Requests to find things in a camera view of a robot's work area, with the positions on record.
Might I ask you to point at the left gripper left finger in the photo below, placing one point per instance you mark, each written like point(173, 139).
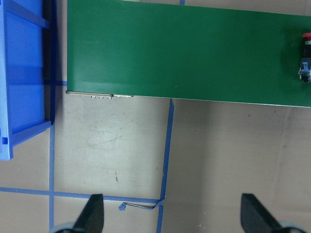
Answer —
point(92, 216)

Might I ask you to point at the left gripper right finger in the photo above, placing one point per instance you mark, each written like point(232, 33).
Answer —
point(255, 218)

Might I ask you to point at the red push button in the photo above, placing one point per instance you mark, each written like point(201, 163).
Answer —
point(305, 62)

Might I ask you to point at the blue bin with buttons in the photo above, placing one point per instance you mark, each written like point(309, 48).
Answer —
point(22, 105)

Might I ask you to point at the green conveyor belt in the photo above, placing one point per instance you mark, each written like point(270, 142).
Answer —
point(186, 52)

